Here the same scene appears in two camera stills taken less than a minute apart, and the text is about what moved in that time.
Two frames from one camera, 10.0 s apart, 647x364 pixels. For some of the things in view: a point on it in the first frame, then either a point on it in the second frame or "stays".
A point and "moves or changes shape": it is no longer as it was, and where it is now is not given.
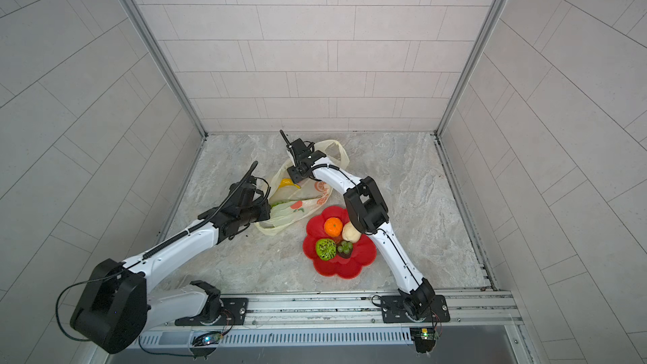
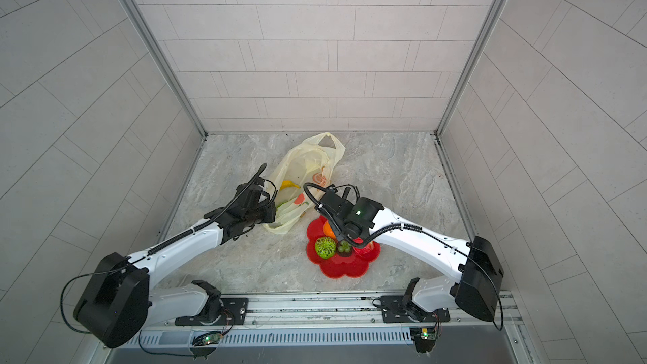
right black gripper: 296,173 → 335,223
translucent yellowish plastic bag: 296,204 moves or changes shape
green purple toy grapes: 344,250 stays
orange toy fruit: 333,227 stays
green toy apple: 326,248 stays
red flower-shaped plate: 364,251 stays
